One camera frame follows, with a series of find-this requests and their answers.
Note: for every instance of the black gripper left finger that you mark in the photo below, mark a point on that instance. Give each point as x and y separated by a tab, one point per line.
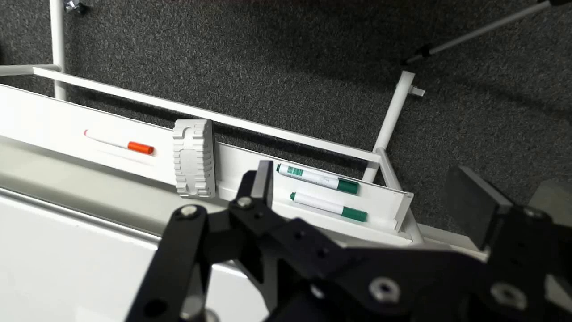
185	250

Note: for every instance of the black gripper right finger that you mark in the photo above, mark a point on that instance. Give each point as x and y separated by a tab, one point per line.
530	261

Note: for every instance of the white ribbed whiteboard eraser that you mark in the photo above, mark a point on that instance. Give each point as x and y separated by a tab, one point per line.
194	157

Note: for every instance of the orange capped white marker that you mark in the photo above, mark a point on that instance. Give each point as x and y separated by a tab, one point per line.
140	147

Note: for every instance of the green capped white marker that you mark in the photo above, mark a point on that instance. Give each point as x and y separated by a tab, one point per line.
328	206
315	177

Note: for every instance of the grey tripod pole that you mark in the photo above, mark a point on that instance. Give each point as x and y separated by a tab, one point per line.
476	32

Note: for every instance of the white metal whiteboard stand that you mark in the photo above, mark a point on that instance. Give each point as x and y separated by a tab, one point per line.
58	47

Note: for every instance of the metal wing nut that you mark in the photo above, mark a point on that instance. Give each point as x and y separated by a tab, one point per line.
76	5

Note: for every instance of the large whiteboard with grey frame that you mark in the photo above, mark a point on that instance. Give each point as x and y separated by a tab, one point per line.
65	238

